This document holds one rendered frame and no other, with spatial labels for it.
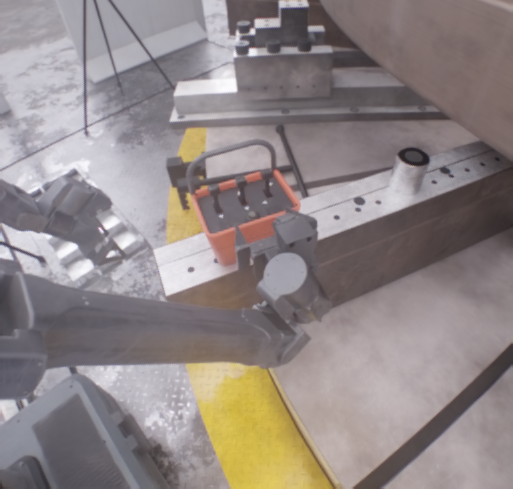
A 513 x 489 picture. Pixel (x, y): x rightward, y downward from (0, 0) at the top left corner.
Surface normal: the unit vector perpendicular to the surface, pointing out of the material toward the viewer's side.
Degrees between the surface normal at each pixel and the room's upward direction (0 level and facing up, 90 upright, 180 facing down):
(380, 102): 90
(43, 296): 52
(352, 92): 72
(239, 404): 0
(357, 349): 0
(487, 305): 0
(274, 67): 90
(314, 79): 90
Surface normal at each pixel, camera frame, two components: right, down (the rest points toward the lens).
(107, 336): 0.63, 0.45
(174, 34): 0.36, -0.20
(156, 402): -0.06, -0.65
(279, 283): -0.40, -0.49
